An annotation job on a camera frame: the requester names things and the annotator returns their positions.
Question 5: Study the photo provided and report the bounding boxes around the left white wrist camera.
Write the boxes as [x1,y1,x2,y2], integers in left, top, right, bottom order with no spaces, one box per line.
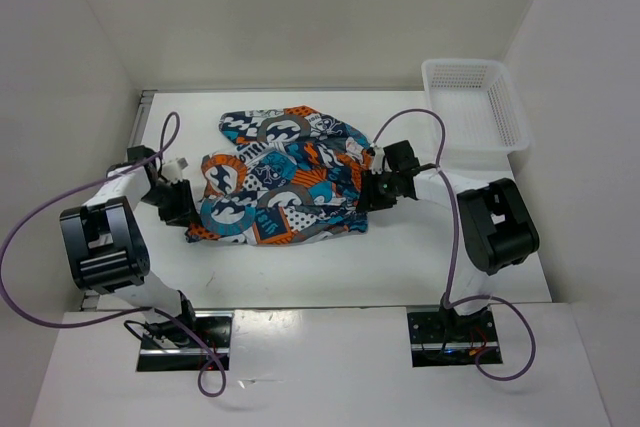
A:
[159,157,188,184]

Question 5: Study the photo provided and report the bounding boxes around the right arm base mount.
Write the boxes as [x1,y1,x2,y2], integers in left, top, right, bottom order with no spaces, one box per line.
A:
[406,306,503,368]

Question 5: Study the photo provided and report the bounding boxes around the purple cable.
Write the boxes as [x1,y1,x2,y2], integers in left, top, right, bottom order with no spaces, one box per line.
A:
[0,111,229,398]
[369,109,540,382]

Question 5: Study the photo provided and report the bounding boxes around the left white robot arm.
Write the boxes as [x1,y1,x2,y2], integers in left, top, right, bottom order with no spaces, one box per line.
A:
[60,146,200,347]

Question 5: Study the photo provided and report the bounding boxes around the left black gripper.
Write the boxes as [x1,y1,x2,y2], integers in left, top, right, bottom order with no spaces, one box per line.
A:
[139,178,202,229]

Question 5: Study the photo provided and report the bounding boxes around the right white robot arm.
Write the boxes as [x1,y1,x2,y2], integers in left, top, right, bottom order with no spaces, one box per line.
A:
[357,141,540,340]

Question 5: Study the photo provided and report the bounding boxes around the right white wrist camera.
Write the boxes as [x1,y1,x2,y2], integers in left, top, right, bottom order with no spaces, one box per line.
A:
[363,144,386,175]

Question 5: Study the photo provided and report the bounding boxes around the white plastic basket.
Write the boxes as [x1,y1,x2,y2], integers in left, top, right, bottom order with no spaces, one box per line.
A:
[421,58,532,164]

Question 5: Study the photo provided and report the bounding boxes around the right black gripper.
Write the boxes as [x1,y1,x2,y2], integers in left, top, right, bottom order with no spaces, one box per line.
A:
[355,168,400,212]

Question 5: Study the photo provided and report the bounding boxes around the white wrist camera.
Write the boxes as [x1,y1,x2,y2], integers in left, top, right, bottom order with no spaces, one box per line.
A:
[159,157,188,184]
[363,144,386,175]

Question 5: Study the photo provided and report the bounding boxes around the patterned blue orange shorts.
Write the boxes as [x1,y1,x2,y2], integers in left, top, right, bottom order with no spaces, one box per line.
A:
[185,106,372,246]

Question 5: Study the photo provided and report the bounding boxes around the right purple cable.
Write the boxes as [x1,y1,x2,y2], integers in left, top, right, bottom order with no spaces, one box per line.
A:
[369,109,540,382]

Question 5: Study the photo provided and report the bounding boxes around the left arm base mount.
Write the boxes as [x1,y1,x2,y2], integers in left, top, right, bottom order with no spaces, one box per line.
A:
[125,311,233,373]

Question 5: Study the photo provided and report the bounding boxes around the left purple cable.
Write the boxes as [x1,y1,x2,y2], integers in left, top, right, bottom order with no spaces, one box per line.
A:
[0,111,229,398]

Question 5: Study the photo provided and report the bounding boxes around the aluminium table edge rail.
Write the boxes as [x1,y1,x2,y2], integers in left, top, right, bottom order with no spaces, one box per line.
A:
[79,89,156,311]

